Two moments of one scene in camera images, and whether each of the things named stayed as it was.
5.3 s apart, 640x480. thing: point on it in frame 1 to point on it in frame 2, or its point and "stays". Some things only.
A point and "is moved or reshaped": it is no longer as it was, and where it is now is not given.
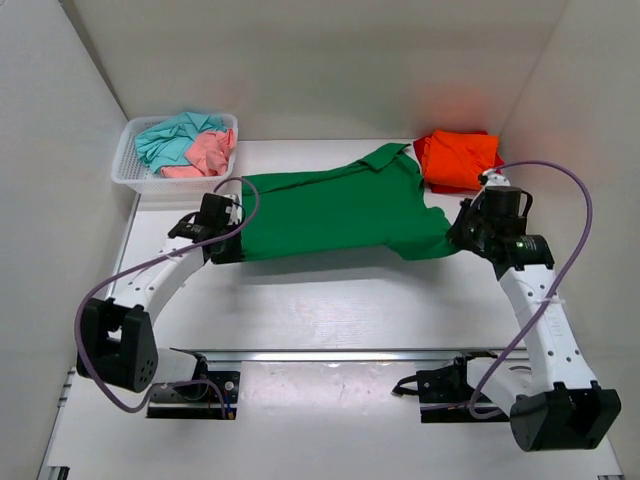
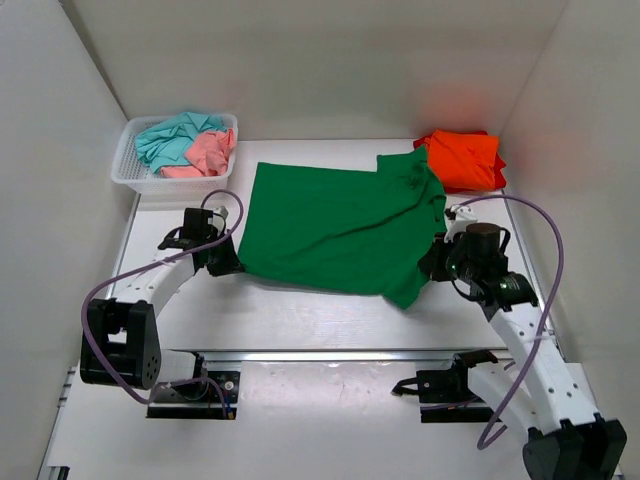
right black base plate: (445, 397) stays
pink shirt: (209, 155) stays
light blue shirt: (165, 145) stays
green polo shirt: (371, 207) is moved or reshaped
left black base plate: (196, 402) stays
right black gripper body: (470, 228) to (449, 261)
